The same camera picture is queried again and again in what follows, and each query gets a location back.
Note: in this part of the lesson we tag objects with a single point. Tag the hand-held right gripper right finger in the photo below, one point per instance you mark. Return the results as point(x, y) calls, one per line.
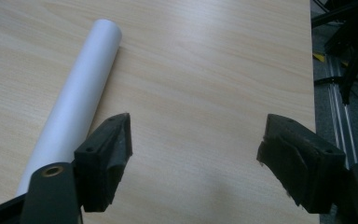
point(304, 161)

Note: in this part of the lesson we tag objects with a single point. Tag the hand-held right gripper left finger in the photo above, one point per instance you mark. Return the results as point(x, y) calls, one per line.
point(101, 161)

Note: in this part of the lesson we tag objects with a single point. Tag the white paper roll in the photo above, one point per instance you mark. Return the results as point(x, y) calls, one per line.
point(74, 102)

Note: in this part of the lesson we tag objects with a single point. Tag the yellow floor tape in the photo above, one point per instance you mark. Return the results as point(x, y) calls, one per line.
point(319, 57)

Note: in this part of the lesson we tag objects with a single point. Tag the black metal stand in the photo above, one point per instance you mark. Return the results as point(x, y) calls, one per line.
point(352, 40)

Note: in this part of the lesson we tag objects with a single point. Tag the silver floor rail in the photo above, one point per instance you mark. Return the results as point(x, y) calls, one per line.
point(338, 109)

